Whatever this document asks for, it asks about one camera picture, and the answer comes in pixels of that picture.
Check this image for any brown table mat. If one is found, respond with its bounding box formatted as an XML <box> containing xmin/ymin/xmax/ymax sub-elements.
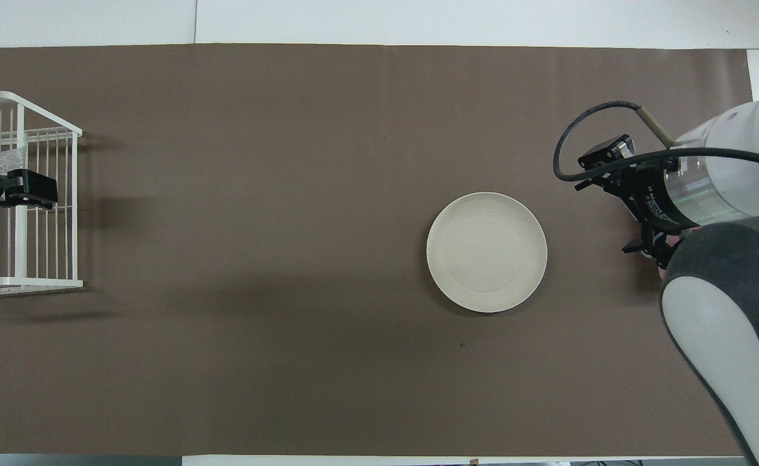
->
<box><xmin>0</xmin><ymin>44</ymin><xmax>754</xmax><ymax>457</ymax></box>

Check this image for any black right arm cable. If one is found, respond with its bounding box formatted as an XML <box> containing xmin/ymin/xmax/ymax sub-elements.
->
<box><xmin>553</xmin><ymin>101</ymin><xmax>759</xmax><ymax>183</ymax></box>

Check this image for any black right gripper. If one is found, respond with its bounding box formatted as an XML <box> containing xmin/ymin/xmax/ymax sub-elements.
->
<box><xmin>577</xmin><ymin>135</ymin><xmax>701</xmax><ymax>269</ymax></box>

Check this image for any clear plastic bag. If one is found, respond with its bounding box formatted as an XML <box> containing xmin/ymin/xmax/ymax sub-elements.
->
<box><xmin>0</xmin><ymin>146</ymin><xmax>28</xmax><ymax>177</ymax></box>

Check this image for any cream round plate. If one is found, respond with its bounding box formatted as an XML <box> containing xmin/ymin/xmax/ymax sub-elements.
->
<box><xmin>427</xmin><ymin>192</ymin><xmax>548</xmax><ymax>314</ymax></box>

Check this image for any white wire dish rack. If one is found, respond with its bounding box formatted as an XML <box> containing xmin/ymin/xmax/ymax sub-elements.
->
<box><xmin>0</xmin><ymin>91</ymin><xmax>84</xmax><ymax>296</ymax></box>

